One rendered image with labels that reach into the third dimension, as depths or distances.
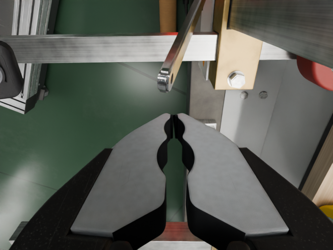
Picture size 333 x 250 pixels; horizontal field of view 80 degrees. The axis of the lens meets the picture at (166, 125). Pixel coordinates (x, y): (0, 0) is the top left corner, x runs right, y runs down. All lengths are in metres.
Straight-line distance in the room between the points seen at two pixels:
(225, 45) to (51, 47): 0.21
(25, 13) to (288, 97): 0.97
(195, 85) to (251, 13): 0.28
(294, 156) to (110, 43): 0.45
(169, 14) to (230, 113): 0.61
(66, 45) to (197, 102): 0.29
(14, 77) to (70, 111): 1.19
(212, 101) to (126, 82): 0.80
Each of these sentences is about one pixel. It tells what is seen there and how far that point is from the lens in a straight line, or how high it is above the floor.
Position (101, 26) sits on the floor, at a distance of 1.17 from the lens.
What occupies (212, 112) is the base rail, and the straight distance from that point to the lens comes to 0.48.
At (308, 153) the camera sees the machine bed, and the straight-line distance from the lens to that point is 0.51.
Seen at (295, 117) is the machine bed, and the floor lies 0.71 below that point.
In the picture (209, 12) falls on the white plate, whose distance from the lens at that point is 0.33.
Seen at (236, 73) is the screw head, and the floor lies 0.88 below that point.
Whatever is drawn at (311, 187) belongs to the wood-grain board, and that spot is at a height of 0.89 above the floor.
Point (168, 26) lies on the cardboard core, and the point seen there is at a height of 0.08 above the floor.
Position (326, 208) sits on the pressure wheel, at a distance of 0.41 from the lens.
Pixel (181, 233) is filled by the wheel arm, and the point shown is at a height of 0.95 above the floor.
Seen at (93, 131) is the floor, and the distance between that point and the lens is 1.42.
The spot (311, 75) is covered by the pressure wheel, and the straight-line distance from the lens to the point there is 0.27.
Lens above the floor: 1.11
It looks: 59 degrees down
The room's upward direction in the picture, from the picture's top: 178 degrees counter-clockwise
